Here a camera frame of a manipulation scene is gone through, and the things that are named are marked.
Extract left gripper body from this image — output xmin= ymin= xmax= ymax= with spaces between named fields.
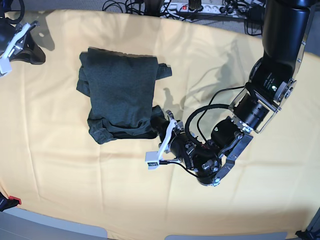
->
xmin=145 ymin=110 xmax=196 ymax=170

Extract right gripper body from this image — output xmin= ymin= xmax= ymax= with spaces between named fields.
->
xmin=0 ymin=20 xmax=39 ymax=77

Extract dark green long-sleeve shirt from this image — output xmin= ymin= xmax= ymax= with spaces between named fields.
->
xmin=76 ymin=47 xmax=172 ymax=145

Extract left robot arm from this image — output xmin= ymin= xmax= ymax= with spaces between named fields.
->
xmin=145 ymin=0 xmax=317 ymax=186

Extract yellow table cloth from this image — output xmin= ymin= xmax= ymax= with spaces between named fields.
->
xmin=0 ymin=10 xmax=320 ymax=240

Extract white power strip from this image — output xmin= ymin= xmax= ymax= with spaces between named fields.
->
xmin=160 ymin=1 xmax=247 ymax=18

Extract red and black clamp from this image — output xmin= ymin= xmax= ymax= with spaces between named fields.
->
xmin=0 ymin=193 xmax=22 ymax=212

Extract black clamp right corner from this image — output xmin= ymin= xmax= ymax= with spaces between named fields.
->
xmin=295 ymin=209 xmax=320 ymax=240

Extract tangled black cables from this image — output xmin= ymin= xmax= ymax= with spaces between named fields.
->
xmin=101 ymin=0 xmax=151 ymax=16

